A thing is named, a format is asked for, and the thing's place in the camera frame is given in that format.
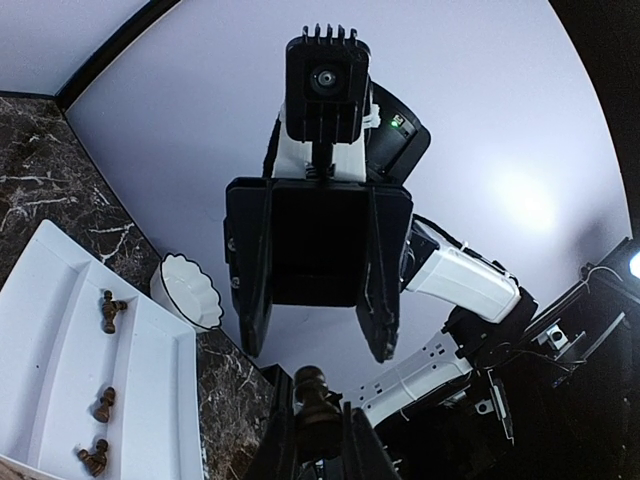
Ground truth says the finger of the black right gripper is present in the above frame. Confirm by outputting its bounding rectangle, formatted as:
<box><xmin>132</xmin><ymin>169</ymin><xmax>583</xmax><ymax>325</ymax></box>
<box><xmin>356</xmin><ymin>186</ymin><xmax>405</xmax><ymax>363</ymax></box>
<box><xmin>232</xmin><ymin>179</ymin><xmax>272</xmax><ymax>357</ymax></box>

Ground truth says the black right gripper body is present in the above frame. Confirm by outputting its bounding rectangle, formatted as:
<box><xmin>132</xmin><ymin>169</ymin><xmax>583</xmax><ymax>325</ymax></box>
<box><xmin>224</xmin><ymin>177</ymin><xmax>413</xmax><ymax>308</ymax></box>

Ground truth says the left black frame post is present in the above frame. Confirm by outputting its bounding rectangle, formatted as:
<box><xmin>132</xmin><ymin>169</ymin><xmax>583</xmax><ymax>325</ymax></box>
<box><xmin>0</xmin><ymin>0</ymin><xmax>181</xmax><ymax>119</ymax></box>

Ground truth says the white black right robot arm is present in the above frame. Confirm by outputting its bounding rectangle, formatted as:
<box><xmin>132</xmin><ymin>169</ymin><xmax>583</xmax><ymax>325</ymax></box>
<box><xmin>224</xmin><ymin>68</ymin><xmax>553</xmax><ymax>425</ymax></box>

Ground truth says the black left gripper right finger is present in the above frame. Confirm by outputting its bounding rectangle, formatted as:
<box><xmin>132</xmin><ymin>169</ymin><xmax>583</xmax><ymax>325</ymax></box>
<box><xmin>342</xmin><ymin>404</ymin><xmax>401</xmax><ymax>480</ymax></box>

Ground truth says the dark pawn in tray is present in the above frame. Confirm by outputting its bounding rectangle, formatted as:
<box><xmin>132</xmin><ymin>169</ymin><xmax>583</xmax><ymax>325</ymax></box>
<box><xmin>93</xmin><ymin>386</ymin><xmax>116</xmax><ymax>423</ymax></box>

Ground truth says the white scalloped bowl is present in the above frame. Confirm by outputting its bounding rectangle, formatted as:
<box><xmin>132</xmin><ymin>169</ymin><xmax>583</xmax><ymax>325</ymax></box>
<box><xmin>150</xmin><ymin>253</ymin><xmax>224</xmax><ymax>333</ymax></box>

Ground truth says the dark pieces cross cluster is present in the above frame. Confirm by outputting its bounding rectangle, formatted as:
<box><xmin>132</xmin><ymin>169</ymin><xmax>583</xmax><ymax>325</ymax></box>
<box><xmin>101</xmin><ymin>290</ymin><xmax>128</xmax><ymax>335</ymax></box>

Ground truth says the white divided plastic tray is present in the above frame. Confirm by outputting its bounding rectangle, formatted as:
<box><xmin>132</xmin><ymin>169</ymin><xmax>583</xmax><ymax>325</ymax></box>
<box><xmin>1</xmin><ymin>220</ymin><xmax>204</xmax><ymax>479</ymax></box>

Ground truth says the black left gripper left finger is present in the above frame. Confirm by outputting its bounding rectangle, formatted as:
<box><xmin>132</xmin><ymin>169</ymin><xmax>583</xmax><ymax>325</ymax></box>
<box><xmin>244</xmin><ymin>407</ymin><xmax>298</xmax><ymax>480</ymax></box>

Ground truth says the dark pawns pair in tray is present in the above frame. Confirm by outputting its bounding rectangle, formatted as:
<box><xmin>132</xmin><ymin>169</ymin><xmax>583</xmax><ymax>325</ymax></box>
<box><xmin>77</xmin><ymin>439</ymin><xmax>109</xmax><ymax>477</ymax></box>

